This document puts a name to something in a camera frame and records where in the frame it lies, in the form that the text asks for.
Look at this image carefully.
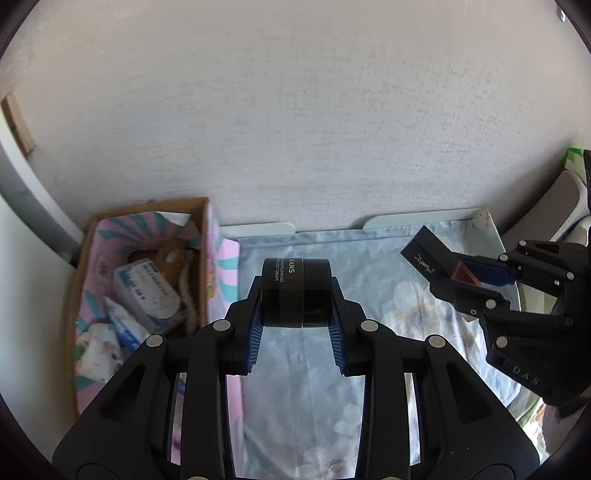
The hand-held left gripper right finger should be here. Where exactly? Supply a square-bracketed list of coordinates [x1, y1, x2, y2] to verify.
[325, 276, 541, 480]

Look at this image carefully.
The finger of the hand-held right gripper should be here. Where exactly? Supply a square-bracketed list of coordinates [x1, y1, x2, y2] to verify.
[429, 277, 568, 352]
[455, 240, 591, 296]

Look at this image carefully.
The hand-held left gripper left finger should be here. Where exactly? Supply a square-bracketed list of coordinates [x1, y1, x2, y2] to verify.
[53, 276, 266, 480]

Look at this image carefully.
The red bottle with black cap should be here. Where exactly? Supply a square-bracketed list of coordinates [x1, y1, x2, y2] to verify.
[400, 225, 481, 284]

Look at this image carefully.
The black cosmetic jar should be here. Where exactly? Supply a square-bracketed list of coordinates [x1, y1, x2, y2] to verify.
[260, 258, 334, 329]

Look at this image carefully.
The brown teddy bear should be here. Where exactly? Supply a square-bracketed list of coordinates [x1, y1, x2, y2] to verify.
[127, 237, 199, 330]

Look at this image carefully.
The clear plastic box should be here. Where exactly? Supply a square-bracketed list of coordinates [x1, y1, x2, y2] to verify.
[113, 259, 182, 334]

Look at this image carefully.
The blue white wipes packet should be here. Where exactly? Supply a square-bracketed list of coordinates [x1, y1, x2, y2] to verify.
[104, 296, 151, 349]

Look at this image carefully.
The white patterned packet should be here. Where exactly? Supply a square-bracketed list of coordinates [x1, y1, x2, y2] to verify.
[75, 323, 123, 383]

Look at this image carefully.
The brown cardboard box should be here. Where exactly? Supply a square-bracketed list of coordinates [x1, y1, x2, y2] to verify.
[62, 198, 218, 416]

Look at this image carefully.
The yellow floral blanket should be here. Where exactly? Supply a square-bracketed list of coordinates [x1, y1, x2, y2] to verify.
[507, 388, 552, 462]

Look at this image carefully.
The pale blue floral cloth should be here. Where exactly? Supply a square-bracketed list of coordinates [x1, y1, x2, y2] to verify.
[226, 220, 522, 480]

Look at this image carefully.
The grey chair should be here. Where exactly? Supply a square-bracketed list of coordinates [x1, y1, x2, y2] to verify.
[501, 171, 591, 259]

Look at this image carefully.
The green tissue pack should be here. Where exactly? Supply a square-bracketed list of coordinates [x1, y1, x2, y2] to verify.
[562, 147, 587, 172]

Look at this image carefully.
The pink striped paper liner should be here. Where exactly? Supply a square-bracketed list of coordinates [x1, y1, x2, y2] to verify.
[76, 212, 243, 416]

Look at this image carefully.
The grey door frame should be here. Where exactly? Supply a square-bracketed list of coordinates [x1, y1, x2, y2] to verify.
[0, 122, 86, 266]

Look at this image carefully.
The wooden wall block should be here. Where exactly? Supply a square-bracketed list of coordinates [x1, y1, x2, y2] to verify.
[1, 91, 38, 155]

